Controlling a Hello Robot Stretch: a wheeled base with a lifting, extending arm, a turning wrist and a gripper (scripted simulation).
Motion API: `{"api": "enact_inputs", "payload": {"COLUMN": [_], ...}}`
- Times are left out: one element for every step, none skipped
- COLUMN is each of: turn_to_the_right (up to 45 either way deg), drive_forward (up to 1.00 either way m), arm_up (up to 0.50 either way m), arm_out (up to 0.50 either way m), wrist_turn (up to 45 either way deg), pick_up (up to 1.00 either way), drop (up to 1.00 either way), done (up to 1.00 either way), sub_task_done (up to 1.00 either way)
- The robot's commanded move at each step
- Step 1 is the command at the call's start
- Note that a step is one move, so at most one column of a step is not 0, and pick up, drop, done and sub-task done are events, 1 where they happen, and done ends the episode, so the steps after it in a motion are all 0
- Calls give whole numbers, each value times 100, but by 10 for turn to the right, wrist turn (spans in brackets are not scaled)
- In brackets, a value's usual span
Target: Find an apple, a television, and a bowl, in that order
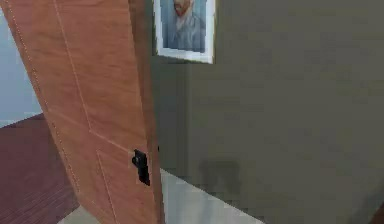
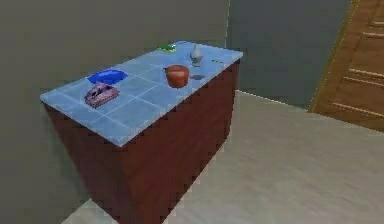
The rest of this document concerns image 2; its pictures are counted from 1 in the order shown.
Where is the orange-brown pot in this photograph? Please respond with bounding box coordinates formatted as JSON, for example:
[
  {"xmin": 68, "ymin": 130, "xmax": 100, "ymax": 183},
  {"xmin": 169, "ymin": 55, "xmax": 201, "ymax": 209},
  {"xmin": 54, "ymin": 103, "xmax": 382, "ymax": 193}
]
[{"xmin": 163, "ymin": 64, "xmax": 191, "ymax": 89}]

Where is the red-brown counter with blue tiled top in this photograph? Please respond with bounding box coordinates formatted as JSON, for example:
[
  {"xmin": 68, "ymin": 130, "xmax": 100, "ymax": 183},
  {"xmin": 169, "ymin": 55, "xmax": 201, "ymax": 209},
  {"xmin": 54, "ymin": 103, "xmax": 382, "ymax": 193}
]
[{"xmin": 39, "ymin": 40, "xmax": 244, "ymax": 224}]

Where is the pale grey bottle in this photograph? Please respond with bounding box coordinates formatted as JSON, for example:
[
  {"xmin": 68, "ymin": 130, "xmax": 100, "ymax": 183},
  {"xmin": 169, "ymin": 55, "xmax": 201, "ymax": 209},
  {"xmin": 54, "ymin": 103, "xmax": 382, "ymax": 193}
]
[{"xmin": 189, "ymin": 43, "xmax": 204, "ymax": 68}]

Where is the green flat object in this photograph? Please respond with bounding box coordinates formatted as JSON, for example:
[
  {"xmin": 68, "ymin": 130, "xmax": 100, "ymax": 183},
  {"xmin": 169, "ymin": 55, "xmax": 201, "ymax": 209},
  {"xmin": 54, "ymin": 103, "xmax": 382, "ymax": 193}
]
[{"xmin": 156, "ymin": 43, "xmax": 178, "ymax": 53}]

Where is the blue plate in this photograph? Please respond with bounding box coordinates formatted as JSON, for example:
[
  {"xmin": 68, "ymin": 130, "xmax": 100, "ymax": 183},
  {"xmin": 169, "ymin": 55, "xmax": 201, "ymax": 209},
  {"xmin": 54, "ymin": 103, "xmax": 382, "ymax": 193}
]
[{"xmin": 86, "ymin": 68, "xmax": 129, "ymax": 85}]

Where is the brown wooden door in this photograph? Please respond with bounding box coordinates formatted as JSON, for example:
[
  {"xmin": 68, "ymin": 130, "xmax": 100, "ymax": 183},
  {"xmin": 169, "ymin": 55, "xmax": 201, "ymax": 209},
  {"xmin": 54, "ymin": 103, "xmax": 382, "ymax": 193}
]
[{"xmin": 307, "ymin": 0, "xmax": 384, "ymax": 133}]

